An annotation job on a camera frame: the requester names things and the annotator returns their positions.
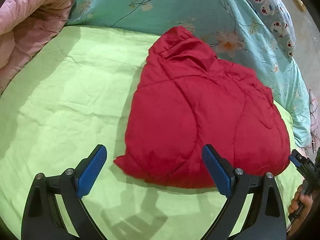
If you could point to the red quilted jacket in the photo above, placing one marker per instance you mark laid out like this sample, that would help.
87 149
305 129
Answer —
200 120

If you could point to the light green bed sheet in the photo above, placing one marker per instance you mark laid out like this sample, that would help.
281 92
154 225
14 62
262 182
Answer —
70 100

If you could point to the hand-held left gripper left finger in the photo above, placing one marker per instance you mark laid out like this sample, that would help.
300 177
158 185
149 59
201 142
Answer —
91 172

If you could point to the cartoon printed pillow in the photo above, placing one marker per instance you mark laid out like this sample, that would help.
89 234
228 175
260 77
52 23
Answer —
270 10

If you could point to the pink quilt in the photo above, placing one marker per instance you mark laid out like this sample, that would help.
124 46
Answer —
27 20

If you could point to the teal floral quilt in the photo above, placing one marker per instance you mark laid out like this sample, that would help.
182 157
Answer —
140 0

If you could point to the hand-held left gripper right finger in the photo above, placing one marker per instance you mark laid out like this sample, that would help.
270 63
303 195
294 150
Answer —
217 171

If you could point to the person's right hand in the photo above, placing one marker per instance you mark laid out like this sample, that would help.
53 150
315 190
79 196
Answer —
303 201

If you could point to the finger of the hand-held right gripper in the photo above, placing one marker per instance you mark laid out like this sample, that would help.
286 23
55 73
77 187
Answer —
295 160

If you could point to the pink floral cloth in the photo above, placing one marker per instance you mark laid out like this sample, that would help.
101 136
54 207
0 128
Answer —
314 112

